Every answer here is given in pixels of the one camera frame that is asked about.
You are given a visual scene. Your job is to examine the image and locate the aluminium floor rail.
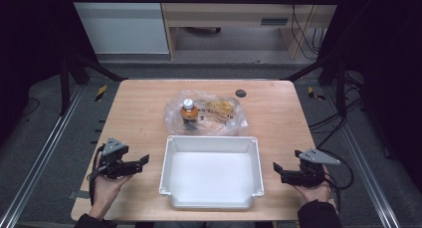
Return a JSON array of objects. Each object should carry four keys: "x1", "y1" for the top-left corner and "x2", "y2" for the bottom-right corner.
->
[
  {"x1": 0, "y1": 84, "x2": 85, "y2": 228},
  {"x1": 322, "y1": 87, "x2": 401, "y2": 228}
]

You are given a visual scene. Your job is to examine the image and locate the grey tape strip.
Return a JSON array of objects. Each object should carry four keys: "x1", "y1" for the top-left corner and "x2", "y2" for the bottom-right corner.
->
[{"x1": 67, "y1": 189, "x2": 92, "y2": 200}]

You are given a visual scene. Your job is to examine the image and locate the hand-held gripper black cable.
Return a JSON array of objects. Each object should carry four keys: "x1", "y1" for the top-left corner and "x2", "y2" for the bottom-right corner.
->
[
  {"x1": 86, "y1": 143, "x2": 107, "y2": 206},
  {"x1": 317, "y1": 147, "x2": 355, "y2": 219}
]

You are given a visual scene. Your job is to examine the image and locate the person's left hand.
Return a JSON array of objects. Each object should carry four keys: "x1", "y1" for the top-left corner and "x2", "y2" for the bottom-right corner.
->
[{"x1": 89, "y1": 172, "x2": 133, "y2": 220}]

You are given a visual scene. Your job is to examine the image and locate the orange bottle with white cap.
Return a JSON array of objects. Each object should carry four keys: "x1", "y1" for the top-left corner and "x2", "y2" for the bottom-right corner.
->
[{"x1": 180, "y1": 98, "x2": 200, "y2": 124}]

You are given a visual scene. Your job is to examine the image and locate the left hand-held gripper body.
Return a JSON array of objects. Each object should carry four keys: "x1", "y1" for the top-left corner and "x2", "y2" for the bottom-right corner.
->
[{"x1": 98, "y1": 136, "x2": 134, "y2": 180}]

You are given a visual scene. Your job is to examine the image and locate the black frame strut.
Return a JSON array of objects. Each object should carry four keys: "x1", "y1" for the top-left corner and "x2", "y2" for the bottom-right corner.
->
[
  {"x1": 284, "y1": 53, "x2": 348, "y2": 118},
  {"x1": 59, "y1": 52, "x2": 129, "y2": 116}
]

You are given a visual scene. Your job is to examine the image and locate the person's right hand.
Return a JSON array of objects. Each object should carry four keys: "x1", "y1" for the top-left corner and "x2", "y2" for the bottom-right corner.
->
[{"x1": 293, "y1": 164, "x2": 332, "y2": 205}]

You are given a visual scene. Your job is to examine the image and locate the white plastic bin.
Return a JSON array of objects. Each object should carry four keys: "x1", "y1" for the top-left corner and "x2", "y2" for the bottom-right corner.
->
[{"x1": 158, "y1": 134, "x2": 266, "y2": 211}]

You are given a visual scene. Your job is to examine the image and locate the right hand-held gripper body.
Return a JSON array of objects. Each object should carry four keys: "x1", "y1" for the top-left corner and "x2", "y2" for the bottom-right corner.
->
[{"x1": 291, "y1": 147, "x2": 341, "y2": 188}]

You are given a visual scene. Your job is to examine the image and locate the right hand-held gripper black cable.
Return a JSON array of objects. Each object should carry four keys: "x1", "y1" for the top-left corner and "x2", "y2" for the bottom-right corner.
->
[{"x1": 317, "y1": 147, "x2": 355, "y2": 219}]

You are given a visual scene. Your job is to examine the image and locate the black hanging cables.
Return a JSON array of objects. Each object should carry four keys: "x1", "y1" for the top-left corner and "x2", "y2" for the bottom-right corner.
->
[{"x1": 290, "y1": 0, "x2": 328, "y2": 61}]

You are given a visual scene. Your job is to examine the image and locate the clear plastic bag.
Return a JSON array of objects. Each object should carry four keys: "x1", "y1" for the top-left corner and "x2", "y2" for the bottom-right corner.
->
[{"x1": 163, "y1": 90, "x2": 250, "y2": 137}]

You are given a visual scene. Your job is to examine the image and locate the white cabinet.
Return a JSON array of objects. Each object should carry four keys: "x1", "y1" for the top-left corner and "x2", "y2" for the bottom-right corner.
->
[{"x1": 67, "y1": 0, "x2": 170, "y2": 55}]

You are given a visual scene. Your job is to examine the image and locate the left hand-held gripper black cable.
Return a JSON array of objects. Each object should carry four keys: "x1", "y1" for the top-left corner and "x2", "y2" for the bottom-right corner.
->
[{"x1": 86, "y1": 143, "x2": 107, "y2": 206}]

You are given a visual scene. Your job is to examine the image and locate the black floor cables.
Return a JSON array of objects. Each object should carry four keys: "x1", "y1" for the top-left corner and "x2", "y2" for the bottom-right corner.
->
[{"x1": 308, "y1": 72, "x2": 364, "y2": 150}]

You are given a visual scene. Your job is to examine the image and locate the yellow snack packet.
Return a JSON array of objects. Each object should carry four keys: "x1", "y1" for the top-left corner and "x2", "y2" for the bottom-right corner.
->
[{"x1": 204, "y1": 99, "x2": 241, "y2": 123}]

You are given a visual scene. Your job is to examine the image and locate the yellow black floor tape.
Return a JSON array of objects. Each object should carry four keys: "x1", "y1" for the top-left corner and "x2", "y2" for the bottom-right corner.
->
[
  {"x1": 94, "y1": 84, "x2": 109, "y2": 103},
  {"x1": 307, "y1": 86, "x2": 326, "y2": 102}
]

